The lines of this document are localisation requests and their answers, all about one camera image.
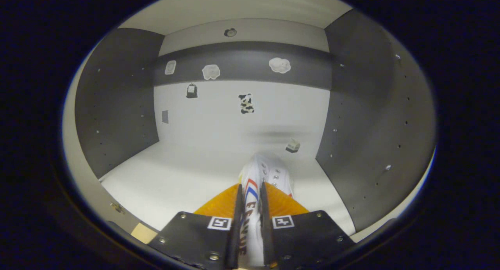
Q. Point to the metal door hinge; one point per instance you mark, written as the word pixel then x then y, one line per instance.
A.
pixel 117 208

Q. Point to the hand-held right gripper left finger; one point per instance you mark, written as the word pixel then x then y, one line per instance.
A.
pixel 238 223

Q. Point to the white striped shoe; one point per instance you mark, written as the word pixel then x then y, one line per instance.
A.
pixel 254 176

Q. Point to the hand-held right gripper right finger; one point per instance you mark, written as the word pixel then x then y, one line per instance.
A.
pixel 263 231

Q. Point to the white shoe cabinet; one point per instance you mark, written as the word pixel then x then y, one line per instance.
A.
pixel 195 164

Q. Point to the white cabinet shelf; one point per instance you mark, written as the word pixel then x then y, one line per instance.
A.
pixel 234 4

